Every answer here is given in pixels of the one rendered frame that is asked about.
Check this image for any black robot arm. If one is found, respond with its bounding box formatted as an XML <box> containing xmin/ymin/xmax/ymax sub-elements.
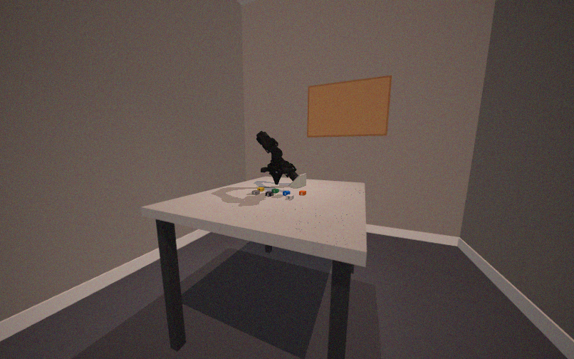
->
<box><xmin>256</xmin><ymin>131</ymin><xmax>298</xmax><ymax>181</ymax></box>

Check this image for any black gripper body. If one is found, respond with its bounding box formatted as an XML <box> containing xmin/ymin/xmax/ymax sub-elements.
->
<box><xmin>261</xmin><ymin>158</ymin><xmax>293</xmax><ymax>174</ymax></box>

